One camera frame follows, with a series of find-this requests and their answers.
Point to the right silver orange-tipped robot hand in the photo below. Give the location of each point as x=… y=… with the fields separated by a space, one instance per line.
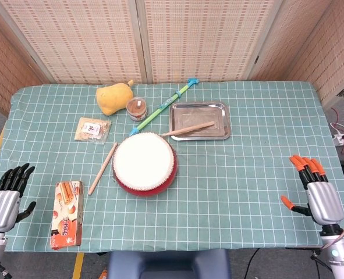
x=324 y=203

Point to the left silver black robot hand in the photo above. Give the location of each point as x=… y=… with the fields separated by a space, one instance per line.
x=1 y=207

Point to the wooden drumstick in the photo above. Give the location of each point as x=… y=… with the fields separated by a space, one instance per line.
x=103 y=168
x=189 y=129

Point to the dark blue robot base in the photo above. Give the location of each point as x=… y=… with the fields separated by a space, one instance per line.
x=168 y=264

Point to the red drum with white head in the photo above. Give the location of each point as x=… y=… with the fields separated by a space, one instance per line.
x=142 y=161

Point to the rectangular metal tray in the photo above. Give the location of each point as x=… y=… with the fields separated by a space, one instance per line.
x=199 y=114

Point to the orange biscuit box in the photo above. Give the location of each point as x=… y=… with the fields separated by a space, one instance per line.
x=67 y=215

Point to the green checkered tablecloth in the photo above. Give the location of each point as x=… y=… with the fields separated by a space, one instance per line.
x=247 y=180

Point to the black screen hinge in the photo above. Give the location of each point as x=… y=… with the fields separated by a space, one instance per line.
x=256 y=59
x=343 y=92

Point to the clear snack bag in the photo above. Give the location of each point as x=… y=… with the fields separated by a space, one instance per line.
x=91 y=130

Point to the bamboo folding screen panel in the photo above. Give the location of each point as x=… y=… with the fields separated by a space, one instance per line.
x=206 y=37
x=81 y=40
x=320 y=43
x=5 y=67

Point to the yellow plush toy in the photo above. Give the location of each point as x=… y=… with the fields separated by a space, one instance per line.
x=113 y=98

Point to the small clear jar brown contents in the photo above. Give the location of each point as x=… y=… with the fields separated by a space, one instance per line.
x=136 y=109

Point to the green blue toy water pump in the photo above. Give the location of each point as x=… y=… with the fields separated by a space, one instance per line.
x=160 y=109

